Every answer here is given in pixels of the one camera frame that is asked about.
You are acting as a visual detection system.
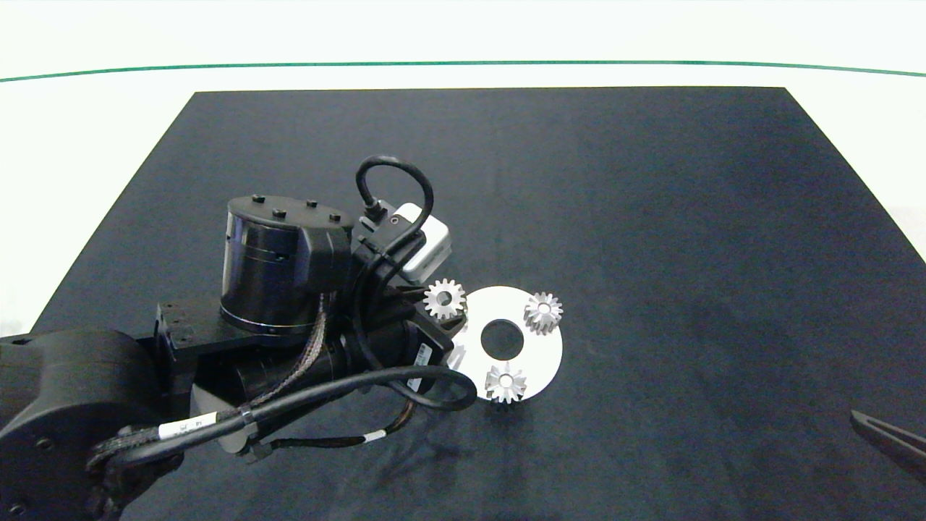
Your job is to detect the small steel planetary gear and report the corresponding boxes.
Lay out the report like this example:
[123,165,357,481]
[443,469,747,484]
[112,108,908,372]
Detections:
[483,363,528,405]
[523,292,564,336]
[422,279,467,321]

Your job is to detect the round white pinned carrier plate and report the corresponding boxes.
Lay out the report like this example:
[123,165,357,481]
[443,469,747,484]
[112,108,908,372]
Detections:
[445,286,564,404]

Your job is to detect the dark rectangular work mat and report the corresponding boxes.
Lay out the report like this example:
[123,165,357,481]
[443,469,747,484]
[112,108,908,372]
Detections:
[33,87,926,521]

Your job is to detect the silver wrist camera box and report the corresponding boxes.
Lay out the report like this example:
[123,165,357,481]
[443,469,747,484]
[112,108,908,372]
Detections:
[387,203,453,282]

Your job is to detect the braided brown arm cable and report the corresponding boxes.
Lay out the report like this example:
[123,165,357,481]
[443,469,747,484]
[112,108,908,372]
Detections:
[245,295,328,415]

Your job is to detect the thick black tagged arm cable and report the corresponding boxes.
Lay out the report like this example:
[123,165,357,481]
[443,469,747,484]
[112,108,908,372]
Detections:
[87,365,479,473]

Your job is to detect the black camera cable loop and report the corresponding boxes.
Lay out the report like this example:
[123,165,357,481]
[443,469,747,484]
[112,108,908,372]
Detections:
[354,155,436,290]

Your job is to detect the thin black tagged cable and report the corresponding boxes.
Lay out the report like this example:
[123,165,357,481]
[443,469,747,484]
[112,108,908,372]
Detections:
[250,400,418,462]

